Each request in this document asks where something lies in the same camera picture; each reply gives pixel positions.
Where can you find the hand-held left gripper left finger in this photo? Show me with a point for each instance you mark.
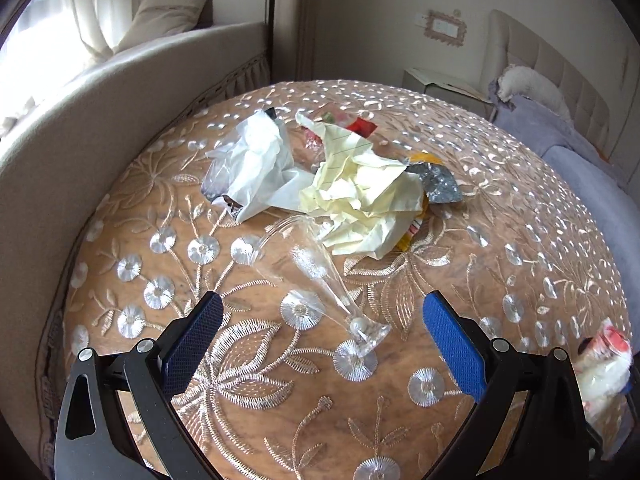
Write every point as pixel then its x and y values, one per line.
pixel 192 350

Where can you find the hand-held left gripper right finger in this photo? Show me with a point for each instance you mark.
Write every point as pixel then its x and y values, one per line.
pixel 455 345

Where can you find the clear plastic goblet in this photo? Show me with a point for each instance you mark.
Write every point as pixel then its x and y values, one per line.
pixel 320 270

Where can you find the embroidered beige tablecloth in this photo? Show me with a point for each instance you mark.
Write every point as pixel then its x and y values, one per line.
pixel 450 240

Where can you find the red white crumpled wrapper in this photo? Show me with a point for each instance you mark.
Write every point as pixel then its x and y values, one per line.
pixel 605 375

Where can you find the black silver wrapper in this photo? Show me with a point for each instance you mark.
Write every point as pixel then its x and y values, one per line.
pixel 435 182

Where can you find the crumpled yellow paper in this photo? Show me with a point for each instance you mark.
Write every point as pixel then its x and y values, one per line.
pixel 360 190

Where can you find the white plastic bag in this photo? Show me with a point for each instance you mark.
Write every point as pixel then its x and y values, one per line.
pixel 260 160

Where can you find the purple blanket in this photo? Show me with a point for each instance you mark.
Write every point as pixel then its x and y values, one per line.
pixel 575 160

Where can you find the red snack wrapper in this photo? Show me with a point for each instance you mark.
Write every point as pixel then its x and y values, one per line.
pixel 361 126

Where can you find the clear printed candy wrapper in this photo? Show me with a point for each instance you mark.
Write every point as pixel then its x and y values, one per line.
pixel 332 115

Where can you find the white nightstand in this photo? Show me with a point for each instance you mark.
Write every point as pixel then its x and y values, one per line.
pixel 435 85

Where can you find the beige window seat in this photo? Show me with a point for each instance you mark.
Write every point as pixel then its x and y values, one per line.
pixel 75 110

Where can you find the white fluffy pillow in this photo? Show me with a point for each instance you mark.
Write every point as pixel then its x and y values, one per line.
pixel 532 87

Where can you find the beige padded headboard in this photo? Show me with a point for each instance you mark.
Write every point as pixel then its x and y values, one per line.
pixel 550 50

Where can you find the beige cushion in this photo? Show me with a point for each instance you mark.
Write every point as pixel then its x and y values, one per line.
pixel 165 15

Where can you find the sheer white curtain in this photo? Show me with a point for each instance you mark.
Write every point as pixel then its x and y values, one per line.
pixel 95 5

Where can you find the pink framed wall switch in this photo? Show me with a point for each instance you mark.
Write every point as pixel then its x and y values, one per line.
pixel 444 27

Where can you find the white wall socket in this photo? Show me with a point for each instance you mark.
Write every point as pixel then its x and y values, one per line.
pixel 420 19

